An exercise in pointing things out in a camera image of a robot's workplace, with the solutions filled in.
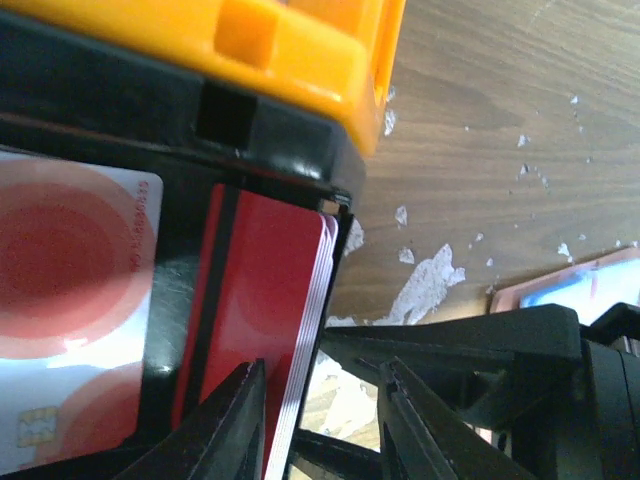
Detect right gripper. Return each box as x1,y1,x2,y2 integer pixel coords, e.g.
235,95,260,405
320,303,639,479

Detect red and white cards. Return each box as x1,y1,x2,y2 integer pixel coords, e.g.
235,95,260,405
1,151,346,479

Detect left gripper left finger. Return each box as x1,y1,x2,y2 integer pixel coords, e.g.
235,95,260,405
117,359,266,480

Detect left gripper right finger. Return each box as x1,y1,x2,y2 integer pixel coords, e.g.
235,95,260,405
378,359,533,479

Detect white debris pile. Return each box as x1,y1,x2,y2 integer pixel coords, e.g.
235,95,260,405
368,244,466,326

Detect black bin with red cards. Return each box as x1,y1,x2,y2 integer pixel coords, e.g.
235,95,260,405
1,1,368,479

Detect yellow bin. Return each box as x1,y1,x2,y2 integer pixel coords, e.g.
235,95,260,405
1,0,405,156

